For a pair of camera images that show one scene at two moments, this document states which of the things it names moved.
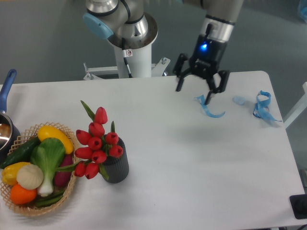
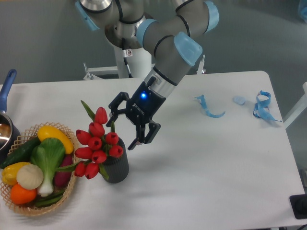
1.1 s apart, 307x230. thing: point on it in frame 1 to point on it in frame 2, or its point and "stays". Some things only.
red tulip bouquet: (90, 157) stays
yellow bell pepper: (9, 172) stays
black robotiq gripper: (208, 55) to (141, 108)
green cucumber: (22, 153) stays
